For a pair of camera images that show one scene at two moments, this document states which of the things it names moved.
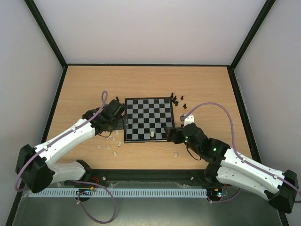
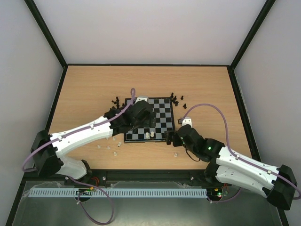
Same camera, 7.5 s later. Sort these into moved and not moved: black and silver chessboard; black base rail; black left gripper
Moved: black left gripper
Not moved: black base rail; black and silver chessboard
